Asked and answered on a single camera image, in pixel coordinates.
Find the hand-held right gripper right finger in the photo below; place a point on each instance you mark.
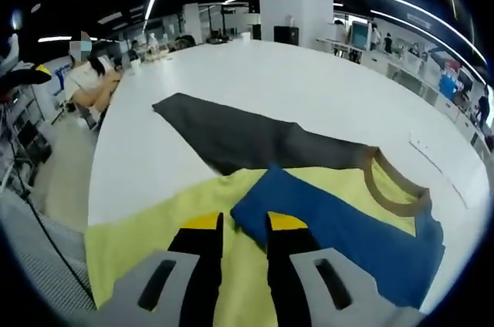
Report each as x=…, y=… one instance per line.
x=285, y=277

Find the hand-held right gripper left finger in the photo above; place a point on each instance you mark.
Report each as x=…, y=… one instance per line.
x=193, y=277

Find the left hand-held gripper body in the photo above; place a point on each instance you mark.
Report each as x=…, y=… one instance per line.
x=11, y=51

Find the yellow garment with dark sleeves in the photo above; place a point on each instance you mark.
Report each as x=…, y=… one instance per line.
x=339, y=226

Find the metal storage rack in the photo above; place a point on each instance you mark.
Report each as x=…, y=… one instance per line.
x=23, y=130

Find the white cup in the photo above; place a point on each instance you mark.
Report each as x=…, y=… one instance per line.
x=135, y=66

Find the black cabinet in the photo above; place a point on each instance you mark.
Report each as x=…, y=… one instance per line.
x=286, y=35

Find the blue crate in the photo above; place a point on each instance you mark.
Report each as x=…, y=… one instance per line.
x=449, y=84

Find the teal storage box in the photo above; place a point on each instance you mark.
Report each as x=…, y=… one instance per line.
x=359, y=34

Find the long ceiling light strip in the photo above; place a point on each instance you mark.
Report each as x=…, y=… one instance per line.
x=424, y=28
x=413, y=9

